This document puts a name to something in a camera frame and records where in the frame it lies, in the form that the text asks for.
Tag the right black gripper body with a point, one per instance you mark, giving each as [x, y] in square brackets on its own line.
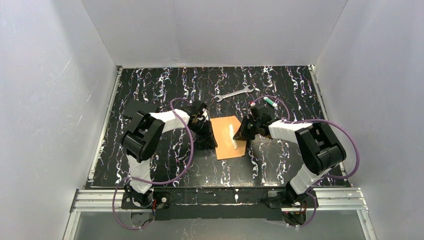
[247, 126]

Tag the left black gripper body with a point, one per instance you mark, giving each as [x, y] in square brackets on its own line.
[204, 129]

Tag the tan letter paper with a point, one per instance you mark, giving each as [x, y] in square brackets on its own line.
[231, 135]

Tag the orange envelope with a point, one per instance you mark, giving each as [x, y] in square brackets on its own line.
[225, 149]

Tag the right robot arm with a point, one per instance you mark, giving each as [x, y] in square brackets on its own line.
[320, 149]

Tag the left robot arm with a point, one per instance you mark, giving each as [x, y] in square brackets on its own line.
[142, 134]

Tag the silver open-end wrench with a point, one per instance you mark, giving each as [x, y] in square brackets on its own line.
[247, 89]

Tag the aluminium front frame rail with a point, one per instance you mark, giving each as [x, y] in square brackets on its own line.
[166, 203]

